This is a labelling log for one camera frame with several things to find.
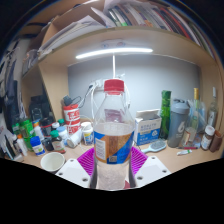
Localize white plastic bottle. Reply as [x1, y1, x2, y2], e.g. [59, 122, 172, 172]
[66, 128, 84, 149]

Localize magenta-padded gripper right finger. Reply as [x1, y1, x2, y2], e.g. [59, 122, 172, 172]
[128, 145, 172, 188]

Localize white bottle blue label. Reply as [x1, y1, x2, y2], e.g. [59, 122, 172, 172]
[29, 135, 46, 157]

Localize wooden shelf unit with books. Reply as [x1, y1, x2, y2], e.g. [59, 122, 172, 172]
[19, 0, 224, 134]

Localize green plastic bottle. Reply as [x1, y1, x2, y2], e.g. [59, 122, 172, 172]
[19, 119, 35, 151]

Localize brown ceramic mug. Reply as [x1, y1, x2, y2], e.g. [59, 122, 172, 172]
[209, 129, 224, 154]

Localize yellow-capped clear bottle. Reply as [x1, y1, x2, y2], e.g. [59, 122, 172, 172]
[188, 87, 201, 143]

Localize red and white can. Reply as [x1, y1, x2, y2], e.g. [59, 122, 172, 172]
[62, 103, 82, 136]

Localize red pen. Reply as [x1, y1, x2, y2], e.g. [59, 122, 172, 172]
[177, 145, 199, 150]

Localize light blue hairbrush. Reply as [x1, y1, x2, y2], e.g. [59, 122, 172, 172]
[141, 139, 167, 154]

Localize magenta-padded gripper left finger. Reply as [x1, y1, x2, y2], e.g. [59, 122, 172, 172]
[54, 146, 98, 189]

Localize clear glass bottle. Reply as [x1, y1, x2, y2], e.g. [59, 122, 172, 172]
[206, 87, 219, 129]

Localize tall dark green bottle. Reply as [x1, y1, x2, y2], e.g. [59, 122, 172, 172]
[159, 89, 172, 140]

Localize dark jar green lid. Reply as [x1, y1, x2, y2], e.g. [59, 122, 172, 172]
[49, 129, 67, 154]

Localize dark hanging bag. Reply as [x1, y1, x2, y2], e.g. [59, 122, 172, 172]
[1, 59, 21, 124]

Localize small white tube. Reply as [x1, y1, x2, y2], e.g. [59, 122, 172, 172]
[176, 149, 193, 157]

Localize white bottle orange cap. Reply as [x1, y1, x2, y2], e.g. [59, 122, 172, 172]
[16, 133, 29, 157]

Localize grey shaker bottle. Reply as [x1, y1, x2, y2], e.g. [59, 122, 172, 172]
[166, 98, 191, 149]

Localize blue and white carton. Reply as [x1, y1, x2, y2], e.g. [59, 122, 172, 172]
[134, 108, 163, 147]

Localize white pill bottle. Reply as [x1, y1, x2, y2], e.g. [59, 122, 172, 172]
[80, 121, 95, 146]

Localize clear red-capped water bottle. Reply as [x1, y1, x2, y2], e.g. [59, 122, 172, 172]
[92, 78, 136, 191]

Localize white LED light bar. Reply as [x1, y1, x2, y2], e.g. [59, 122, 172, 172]
[75, 47, 154, 60]

